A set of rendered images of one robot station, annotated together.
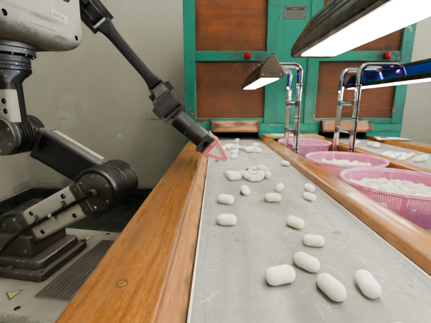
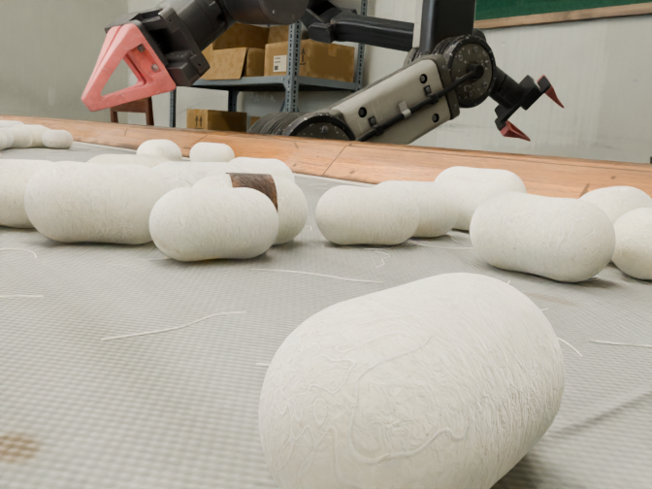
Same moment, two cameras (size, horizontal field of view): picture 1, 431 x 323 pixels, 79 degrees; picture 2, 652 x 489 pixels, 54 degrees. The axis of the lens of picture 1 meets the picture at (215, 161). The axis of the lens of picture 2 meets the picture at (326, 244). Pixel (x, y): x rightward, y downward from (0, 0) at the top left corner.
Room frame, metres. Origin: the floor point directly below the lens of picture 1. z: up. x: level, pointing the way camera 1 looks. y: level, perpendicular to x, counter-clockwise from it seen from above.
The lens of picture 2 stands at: (1.40, -0.26, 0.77)
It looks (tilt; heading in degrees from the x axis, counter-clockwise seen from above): 10 degrees down; 138
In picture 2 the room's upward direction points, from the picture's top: 3 degrees clockwise
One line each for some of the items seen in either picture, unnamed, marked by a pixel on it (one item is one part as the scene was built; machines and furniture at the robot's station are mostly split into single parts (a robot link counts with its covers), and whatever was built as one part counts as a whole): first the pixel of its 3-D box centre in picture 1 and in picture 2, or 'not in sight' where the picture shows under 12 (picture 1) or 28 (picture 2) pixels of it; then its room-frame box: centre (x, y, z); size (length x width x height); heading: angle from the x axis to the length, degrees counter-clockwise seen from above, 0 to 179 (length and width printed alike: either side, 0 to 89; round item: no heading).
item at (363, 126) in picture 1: (345, 125); not in sight; (1.63, -0.80, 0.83); 0.30 x 0.06 x 0.07; 90
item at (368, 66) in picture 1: (363, 117); not in sight; (1.18, -0.66, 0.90); 0.20 x 0.19 x 0.45; 0
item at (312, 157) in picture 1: (343, 170); not in sight; (0.92, -0.46, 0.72); 0.27 x 0.27 x 0.10
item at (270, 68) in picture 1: (257, 75); not in sight; (1.19, -0.18, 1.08); 0.62 x 0.08 x 0.07; 0
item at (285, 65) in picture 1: (274, 117); not in sight; (1.18, -0.26, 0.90); 0.20 x 0.19 x 0.45; 0
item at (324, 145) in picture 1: (303, 150); not in sight; (1.36, -0.46, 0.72); 0.27 x 0.27 x 0.10
